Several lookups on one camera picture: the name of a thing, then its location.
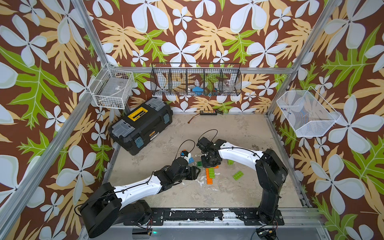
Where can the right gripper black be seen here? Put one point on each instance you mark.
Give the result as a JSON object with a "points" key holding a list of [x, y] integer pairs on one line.
{"points": [[215, 163]]}

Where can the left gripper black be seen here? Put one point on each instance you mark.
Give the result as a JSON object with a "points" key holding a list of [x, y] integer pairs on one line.
{"points": [[192, 172]]}

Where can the orange lego brick long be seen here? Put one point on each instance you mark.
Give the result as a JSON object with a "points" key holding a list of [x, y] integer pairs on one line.
{"points": [[209, 181]]}

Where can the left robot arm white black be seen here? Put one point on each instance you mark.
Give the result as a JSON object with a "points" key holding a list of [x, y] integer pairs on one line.
{"points": [[110, 205]]}

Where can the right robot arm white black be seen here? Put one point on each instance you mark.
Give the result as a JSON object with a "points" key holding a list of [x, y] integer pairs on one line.
{"points": [[271, 171]]}

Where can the black power strip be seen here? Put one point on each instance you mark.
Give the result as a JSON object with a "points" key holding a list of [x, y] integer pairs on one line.
{"points": [[208, 113]]}

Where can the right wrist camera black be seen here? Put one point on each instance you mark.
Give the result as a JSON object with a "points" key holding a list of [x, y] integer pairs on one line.
{"points": [[204, 144]]}

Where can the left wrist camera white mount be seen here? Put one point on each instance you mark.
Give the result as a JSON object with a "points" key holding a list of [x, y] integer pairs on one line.
{"points": [[186, 155]]}

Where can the black toolbox yellow handle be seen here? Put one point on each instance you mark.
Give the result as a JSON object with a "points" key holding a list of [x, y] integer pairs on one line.
{"points": [[137, 129]]}

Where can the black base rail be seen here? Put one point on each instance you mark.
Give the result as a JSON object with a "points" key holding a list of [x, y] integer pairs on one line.
{"points": [[159, 216]]}

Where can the black wire basket centre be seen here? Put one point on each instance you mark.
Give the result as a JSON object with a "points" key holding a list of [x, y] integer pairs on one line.
{"points": [[196, 79]]}

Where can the white wire basket left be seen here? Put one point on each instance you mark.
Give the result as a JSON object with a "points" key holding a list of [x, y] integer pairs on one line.
{"points": [[112, 87]]}

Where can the white wire basket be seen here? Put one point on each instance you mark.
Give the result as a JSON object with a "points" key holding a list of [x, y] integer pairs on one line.
{"points": [[309, 114], [112, 87]]}

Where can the white wire basket right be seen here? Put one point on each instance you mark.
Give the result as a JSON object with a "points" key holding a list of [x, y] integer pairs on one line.
{"points": [[309, 114]]}

